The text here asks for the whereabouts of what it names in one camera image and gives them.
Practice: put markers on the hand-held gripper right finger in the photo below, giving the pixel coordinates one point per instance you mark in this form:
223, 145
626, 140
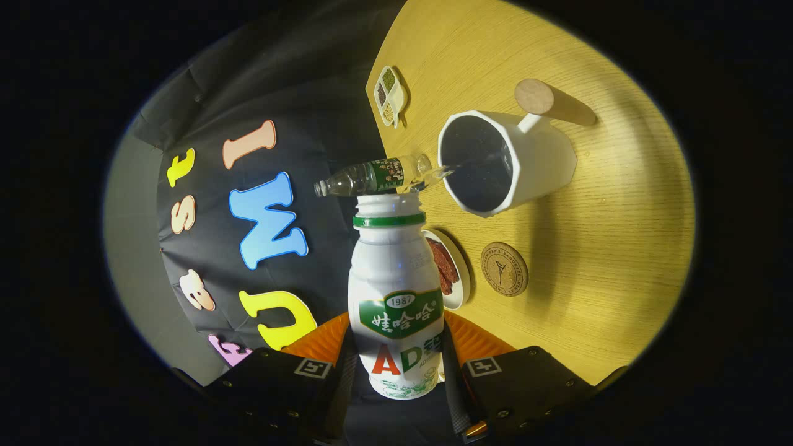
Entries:
533, 384

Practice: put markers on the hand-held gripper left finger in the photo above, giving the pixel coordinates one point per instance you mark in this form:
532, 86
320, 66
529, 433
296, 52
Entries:
272, 387

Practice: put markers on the round cork coaster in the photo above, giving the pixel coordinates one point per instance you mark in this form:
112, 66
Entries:
505, 269

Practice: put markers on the white juice bottle green label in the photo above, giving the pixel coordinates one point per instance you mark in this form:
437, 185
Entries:
393, 266

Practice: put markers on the clear plastic water bottle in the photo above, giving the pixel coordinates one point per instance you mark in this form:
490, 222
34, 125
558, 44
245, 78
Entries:
372, 176

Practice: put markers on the white round plate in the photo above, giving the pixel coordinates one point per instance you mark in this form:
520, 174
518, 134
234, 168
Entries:
463, 282

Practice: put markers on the red meat slices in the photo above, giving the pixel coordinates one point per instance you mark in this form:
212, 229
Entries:
445, 266

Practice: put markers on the wooden table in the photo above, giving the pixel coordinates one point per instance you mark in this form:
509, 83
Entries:
607, 248

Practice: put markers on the white divided grain dish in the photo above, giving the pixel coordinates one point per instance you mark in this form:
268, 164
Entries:
390, 96

